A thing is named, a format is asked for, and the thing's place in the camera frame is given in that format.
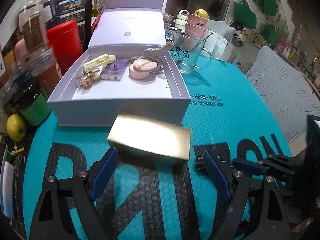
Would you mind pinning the purple small card box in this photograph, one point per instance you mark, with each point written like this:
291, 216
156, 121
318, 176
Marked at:
114, 71

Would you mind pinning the beige claw hair clip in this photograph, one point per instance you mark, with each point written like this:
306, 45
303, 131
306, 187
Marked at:
153, 54

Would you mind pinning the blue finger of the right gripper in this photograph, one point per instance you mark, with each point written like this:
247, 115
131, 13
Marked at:
249, 167

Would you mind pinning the pink round soap case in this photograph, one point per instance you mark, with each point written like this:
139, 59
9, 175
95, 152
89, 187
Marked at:
135, 74

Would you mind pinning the tall brown spice jar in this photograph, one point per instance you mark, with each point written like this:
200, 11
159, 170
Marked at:
34, 28

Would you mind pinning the metal spoon in mug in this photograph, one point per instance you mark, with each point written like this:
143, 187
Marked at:
187, 49

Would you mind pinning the green lidded dark jar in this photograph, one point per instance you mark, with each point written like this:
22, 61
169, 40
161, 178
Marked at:
32, 104

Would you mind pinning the orange labelled wide jar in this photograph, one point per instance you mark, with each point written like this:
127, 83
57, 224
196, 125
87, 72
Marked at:
44, 65

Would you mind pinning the lavender gift box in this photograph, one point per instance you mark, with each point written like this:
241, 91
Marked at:
126, 28

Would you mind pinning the cream hair clip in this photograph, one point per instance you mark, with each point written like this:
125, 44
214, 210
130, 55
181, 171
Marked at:
102, 60

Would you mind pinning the purple lidded jar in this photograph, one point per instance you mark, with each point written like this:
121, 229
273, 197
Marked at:
51, 13

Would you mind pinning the grey quilted chair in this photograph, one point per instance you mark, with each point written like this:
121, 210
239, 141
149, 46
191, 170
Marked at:
271, 91

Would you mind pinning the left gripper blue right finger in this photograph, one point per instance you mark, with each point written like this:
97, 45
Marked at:
219, 172

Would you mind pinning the red cylindrical canister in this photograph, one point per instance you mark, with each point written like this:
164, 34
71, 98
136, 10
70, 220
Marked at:
65, 41

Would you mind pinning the gold rectangular box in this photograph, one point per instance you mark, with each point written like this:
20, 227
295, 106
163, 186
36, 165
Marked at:
149, 139

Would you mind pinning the teal bubble mailer mat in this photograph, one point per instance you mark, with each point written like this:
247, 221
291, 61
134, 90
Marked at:
151, 201

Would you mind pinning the yellow fruit on cups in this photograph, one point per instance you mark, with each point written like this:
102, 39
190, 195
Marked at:
201, 13

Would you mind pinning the green hanging bag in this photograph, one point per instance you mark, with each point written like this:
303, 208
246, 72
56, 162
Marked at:
245, 16

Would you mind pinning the round pink compact with band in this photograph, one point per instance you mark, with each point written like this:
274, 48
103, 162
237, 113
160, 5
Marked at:
144, 65

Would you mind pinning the gold beaded hair accessory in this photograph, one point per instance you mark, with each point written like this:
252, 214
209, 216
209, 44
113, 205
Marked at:
87, 79

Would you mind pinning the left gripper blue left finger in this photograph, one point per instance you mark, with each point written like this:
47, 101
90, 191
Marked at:
100, 173

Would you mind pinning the yellow green lemon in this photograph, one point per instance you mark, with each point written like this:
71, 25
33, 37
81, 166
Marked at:
16, 127

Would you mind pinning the glass mug with cartoon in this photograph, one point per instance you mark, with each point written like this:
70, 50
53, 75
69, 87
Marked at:
186, 68

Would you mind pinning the white thermos bottle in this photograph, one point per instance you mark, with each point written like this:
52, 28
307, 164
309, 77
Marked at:
181, 19

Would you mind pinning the black snack pouch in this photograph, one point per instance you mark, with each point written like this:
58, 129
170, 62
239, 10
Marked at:
80, 11

